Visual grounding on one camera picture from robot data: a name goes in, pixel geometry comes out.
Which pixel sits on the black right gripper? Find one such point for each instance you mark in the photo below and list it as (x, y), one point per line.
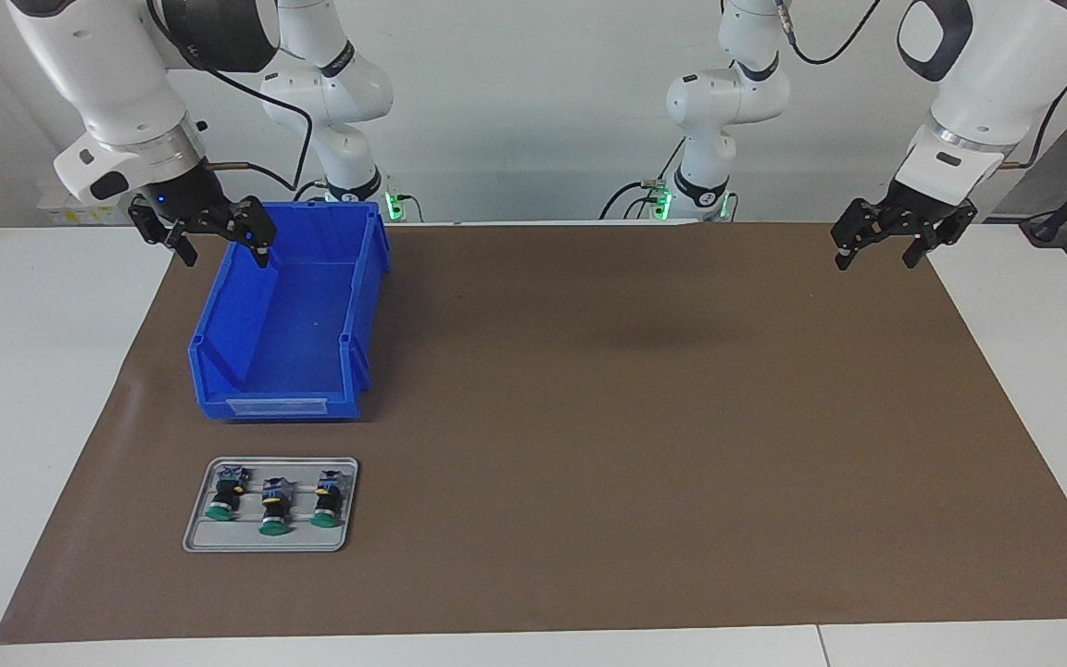
(186, 195)

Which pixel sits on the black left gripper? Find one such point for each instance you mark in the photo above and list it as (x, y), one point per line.
(913, 208)

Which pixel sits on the green push button switch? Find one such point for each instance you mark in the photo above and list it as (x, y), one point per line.
(330, 496)
(276, 505)
(226, 491)

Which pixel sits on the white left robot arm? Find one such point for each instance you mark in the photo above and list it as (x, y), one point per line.
(987, 83)

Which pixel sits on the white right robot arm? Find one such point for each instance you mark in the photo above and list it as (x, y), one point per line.
(107, 74)

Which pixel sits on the blue plastic storage bin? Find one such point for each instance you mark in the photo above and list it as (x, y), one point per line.
(283, 315)

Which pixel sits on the white box with yellow labels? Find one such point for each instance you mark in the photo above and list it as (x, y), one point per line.
(80, 213)

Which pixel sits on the green lit base connector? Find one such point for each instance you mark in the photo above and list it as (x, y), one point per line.
(394, 206)
(661, 204)

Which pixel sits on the grey metal tray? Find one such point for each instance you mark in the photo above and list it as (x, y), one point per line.
(265, 542)

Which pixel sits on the brown table mat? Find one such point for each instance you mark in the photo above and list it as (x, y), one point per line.
(589, 509)

